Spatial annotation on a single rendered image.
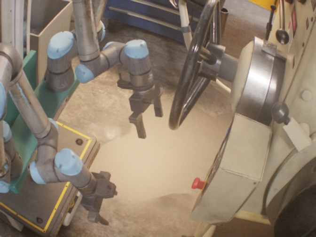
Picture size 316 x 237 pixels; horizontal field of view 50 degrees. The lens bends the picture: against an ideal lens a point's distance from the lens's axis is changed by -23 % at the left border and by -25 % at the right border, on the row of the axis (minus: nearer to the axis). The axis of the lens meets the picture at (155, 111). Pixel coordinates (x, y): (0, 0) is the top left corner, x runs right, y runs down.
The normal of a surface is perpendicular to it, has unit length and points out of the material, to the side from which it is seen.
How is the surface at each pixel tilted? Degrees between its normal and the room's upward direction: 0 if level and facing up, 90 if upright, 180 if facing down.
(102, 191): 25
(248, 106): 85
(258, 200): 90
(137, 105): 82
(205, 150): 0
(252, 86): 59
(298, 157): 90
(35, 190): 0
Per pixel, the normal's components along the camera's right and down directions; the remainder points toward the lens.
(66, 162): -0.28, -0.61
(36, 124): 0.43, 0.64
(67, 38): 0.06, -0.57
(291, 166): -0.33, 0.69
